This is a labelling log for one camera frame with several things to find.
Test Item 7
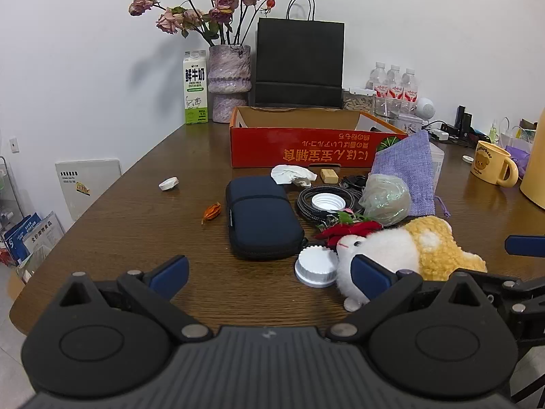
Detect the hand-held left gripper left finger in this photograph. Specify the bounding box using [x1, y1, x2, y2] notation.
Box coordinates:
[51, 255, 214, 342]

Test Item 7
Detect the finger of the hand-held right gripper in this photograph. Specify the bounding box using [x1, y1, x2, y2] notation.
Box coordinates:
[459, 268, 545, 342]
[504, 235, 545, 257]

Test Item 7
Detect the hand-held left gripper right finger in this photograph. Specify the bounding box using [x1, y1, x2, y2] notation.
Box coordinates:
[326, 253, 503, 344]

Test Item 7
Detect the white and yellow plush toy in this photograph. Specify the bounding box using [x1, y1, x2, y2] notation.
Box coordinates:
[335, 216, 487, 313]

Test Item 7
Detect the iridescent ball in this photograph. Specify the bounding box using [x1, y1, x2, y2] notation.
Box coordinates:
[359, 173, 412, 227]

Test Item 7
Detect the navy zip case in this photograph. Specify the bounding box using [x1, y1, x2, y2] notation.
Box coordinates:
[225, 176, 306, 261]

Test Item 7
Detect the white plastic wipes container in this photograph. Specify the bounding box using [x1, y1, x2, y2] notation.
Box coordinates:
[428, 141, 446, 192]

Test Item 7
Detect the purple linen pouch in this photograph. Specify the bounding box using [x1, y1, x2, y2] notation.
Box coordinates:
[370, 130, 450, 218]

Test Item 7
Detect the orange cardboard box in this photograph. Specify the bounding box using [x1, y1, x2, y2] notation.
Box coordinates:
[230, 106, 408, 169]

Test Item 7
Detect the brown wooden desktop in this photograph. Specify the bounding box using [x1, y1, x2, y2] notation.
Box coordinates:
[9, 111, 545, 409]

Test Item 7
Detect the red artificial rose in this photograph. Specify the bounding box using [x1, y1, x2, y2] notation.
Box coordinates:
[315, 211, 384, 248]

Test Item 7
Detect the white ribbed jar lid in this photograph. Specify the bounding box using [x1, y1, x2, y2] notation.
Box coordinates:
[295, 246, 339, 289]

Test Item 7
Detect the orange dried flower pod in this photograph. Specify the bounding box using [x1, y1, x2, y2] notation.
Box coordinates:
[201, 202, 222, 225]

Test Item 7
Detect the large yellow container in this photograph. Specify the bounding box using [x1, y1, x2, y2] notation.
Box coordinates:
[519, 106, 545, 210]

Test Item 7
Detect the purple plastic bag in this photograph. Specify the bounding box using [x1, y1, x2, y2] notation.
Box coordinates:
[503, 144, 533, 180]

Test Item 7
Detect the yellow bear mug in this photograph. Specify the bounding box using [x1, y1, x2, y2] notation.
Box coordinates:
[470, 140, 520, 186]

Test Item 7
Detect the white flat panel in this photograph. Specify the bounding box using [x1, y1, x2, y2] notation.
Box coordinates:
[54, 159, 123, 222]

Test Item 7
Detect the crumpled white tissue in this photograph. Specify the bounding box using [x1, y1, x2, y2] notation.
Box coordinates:
[271, 164, 318, 188]

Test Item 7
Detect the stack of blue brochures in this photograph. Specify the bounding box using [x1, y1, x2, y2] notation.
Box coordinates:
[0, 211, 64, 267]

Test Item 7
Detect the black desk gadget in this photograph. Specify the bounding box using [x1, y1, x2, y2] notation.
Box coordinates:
[453, 105, 473, 135]

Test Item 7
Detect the small cardboard carton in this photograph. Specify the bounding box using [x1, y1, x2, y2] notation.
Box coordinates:
[7, 264, 32, 303]

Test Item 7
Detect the white printed tin box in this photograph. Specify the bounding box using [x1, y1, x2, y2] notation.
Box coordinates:
[398, 113, 423, 135]

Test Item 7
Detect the white round speaker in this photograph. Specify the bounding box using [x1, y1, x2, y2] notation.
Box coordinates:
[415, 97, 437, 121]

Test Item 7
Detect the clear glass cup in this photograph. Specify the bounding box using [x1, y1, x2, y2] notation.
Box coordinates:
[374, 96, 403, 120]

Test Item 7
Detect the clear container of seeds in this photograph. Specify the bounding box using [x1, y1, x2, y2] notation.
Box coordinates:
[342, 87, 375, 113]

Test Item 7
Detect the white green milk carton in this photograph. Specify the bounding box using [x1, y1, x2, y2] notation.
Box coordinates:
[183, 50, 209, 125]

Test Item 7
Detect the clear acrylic rack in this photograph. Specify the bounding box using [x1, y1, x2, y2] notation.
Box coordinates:
[0, 155, 22, 231]

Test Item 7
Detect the clear water bottle red label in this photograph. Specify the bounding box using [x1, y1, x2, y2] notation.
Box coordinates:
[387, 65, 403, 101]
[369, 62, 388, 99]
[401, 68, 419, 103]

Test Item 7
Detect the purple marbled vase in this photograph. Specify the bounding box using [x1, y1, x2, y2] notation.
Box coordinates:
[207, 44, 252, 124]

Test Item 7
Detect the black paper bag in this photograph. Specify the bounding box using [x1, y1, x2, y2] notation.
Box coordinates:
[249, 0, 345, 109]

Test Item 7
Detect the dried pink rose bouquet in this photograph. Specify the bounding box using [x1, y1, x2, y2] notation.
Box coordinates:
[129, 0, 277, 47]

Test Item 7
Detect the white threaded ring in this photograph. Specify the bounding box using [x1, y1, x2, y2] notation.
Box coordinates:
[311, 193, 346, 212]

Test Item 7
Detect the braided black white cable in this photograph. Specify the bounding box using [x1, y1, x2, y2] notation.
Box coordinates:
[297, 184, 367, 228]

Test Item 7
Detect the black tangled cord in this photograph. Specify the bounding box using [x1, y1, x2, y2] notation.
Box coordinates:
[341, 174, 371, 189]

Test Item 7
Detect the white charger with cable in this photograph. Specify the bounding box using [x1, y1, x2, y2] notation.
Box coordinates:
[427, 121, 456, 142]

